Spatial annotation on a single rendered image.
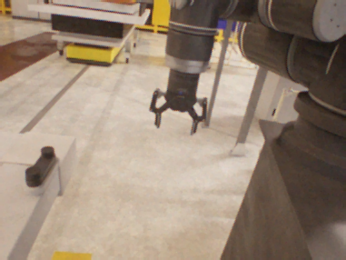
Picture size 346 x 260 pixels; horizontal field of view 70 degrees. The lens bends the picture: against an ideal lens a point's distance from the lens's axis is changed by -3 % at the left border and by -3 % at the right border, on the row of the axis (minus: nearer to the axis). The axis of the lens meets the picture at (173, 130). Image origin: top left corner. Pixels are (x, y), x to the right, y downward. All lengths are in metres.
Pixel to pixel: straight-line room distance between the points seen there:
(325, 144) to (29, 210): 0.62
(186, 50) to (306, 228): 0.40
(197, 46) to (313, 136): 0.33
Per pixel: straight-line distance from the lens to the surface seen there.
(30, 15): 9.18
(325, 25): 0.51
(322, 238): 0.49
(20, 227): 0.50
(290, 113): 3.19
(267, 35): 0.77
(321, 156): 0.64
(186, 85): 0.59
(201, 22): 0.55
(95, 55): 4.47
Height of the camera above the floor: 1.20
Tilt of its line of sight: 28 degrees down
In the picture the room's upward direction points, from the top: 9 degrees clockwise
